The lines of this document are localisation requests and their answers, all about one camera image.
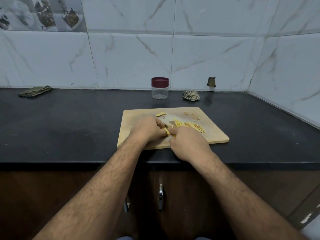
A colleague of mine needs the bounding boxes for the decorative picture tiles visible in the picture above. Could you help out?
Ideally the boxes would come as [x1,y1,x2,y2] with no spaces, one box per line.
[0,0,87,32]

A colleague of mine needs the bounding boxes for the folded green cloth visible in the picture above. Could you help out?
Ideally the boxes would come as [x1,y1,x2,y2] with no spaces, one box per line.
[18,86,53,98]

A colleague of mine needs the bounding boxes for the black countertop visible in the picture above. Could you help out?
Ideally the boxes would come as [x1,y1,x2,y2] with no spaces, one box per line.
[0,87,320,165]

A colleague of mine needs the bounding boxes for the person's right forearm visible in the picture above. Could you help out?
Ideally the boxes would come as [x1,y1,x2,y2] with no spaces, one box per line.
[193,149,309,240]

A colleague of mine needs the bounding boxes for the person's blue clothing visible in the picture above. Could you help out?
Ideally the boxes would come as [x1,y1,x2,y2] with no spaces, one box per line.
[116,236,212,240]

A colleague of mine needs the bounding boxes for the person's left hand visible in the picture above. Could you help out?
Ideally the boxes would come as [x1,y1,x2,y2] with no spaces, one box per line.
[128,115,170,147]

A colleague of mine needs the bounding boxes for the crumpled patterned cloth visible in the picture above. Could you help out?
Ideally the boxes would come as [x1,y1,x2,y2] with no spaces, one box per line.
[182,89,201,102]

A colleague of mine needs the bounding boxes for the person's left forearm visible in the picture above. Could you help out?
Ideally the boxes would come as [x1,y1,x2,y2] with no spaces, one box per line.
[33,137,145,240]

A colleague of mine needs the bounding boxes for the clear jar maroon lid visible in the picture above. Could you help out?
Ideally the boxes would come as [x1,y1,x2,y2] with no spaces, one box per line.
[151,77,170,100]

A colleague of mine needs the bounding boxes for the pile of ginger strips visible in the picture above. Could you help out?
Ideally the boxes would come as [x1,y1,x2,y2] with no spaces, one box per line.
[169,120,207,134]

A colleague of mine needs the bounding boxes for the brown wooden cabinet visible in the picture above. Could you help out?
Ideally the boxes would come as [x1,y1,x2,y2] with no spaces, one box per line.
[0,165,320,240]

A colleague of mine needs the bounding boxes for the person's right hand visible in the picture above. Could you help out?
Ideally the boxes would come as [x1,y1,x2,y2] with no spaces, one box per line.
[169,126,214,164]

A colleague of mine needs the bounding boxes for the wooden cutting board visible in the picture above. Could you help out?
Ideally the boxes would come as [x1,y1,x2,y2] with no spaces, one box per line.
[116,107,231,150]

